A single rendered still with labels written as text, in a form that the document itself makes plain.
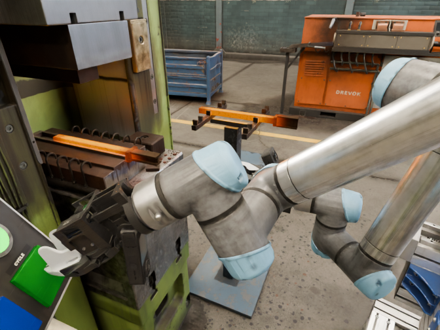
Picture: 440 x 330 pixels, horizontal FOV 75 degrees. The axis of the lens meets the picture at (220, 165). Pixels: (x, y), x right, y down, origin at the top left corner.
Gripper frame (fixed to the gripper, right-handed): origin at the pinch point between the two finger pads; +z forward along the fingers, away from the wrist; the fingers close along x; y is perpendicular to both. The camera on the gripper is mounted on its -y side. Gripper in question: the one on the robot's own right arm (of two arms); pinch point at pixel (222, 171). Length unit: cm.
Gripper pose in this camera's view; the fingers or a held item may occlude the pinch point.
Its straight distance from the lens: 79.5
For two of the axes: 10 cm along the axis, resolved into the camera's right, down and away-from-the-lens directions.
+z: -9.3, -1.8, 3.3
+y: 0.0, 8.7, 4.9
